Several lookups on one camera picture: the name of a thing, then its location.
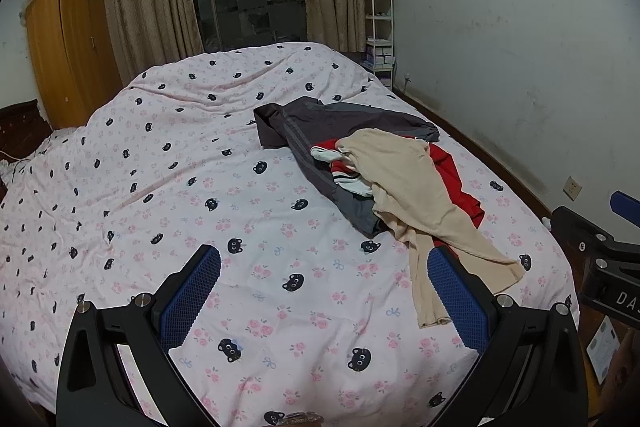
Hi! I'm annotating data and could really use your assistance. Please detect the red and white jacket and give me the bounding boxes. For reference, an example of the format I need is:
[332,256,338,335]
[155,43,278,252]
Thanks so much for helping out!
[310,137,486,230]

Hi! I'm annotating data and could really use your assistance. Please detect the white and blue box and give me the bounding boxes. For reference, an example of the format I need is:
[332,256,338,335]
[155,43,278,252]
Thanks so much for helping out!
[585,316,623,385]

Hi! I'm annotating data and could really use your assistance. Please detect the stack of white boxes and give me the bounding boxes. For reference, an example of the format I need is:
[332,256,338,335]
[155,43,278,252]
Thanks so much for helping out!
[366,39,396,68]

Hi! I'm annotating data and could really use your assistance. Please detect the grey striped jacket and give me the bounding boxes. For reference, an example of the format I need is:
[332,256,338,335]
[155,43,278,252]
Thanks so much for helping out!
[253,97,441,239]

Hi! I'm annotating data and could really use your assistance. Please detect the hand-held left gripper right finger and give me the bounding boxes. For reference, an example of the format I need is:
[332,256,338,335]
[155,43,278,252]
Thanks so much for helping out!
[426,247,586,427]

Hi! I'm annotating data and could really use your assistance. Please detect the white shelf rack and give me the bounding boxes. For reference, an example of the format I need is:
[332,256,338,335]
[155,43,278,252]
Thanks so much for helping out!
[364,0,398,72]

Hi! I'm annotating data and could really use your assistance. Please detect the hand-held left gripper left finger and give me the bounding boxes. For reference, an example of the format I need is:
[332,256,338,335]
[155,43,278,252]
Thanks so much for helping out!
[56,244,223,427]

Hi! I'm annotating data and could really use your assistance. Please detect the bed with cat-print cover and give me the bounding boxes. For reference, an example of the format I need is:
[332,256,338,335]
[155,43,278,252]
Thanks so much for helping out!
[0,41,581,427]

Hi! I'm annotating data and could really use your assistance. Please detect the wooden wardrobe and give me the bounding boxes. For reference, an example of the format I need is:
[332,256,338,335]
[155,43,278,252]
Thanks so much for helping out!
[25,0,123,130]

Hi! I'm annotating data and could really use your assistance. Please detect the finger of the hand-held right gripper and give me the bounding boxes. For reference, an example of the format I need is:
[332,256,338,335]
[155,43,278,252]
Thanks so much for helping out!
[610,190,640,226]
[549,206,619,261]

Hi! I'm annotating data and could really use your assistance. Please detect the dark wooden headboard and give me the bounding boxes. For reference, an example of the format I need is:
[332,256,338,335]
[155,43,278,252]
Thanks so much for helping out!
[0,99,51,202]

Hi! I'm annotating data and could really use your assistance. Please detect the beige knit garment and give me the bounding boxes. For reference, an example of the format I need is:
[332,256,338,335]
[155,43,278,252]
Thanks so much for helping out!
[336,128,527,331]

